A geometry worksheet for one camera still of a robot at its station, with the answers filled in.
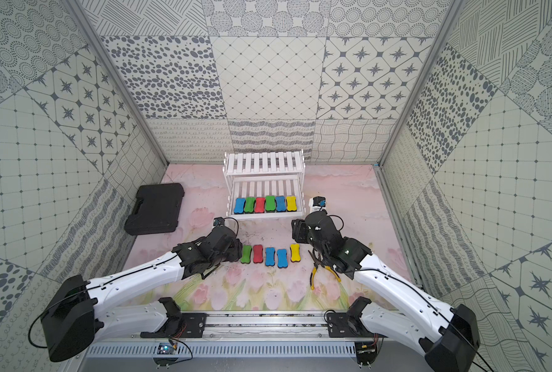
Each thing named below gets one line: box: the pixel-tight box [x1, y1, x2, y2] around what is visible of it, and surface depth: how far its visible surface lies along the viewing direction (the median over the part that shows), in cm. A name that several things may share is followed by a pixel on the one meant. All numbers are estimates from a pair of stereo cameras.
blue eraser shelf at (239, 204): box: [234, 197, 246, 215], surface depth 90 cm
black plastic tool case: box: [124, 182, 185, 236], surface depth 99 cm
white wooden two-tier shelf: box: [222, 149, 307, 219], surface depth 88 cm
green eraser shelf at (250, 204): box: [243, 196, 256, 214], surface depth 90 cm
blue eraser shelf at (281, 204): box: [276, 195, 287, 213], surface depth 90 cm
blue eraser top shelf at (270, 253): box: [265, 247, 276, 266], surface depth 92 cm
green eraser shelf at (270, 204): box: [265, 195, 276, 214], surface depth 89 cm
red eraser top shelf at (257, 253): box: [252, 244, 264, 264], surface depth 92 cm
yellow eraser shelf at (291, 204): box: [286, 195, 298, 212], surface depth 90 cm
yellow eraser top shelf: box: [289, 243, 302, 263], surface depth 91 cm
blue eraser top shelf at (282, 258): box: [276, 248, 289, 269], surface depth 92 cm
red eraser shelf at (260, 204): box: [254, 196, 266, 214], surface depth 89 cm
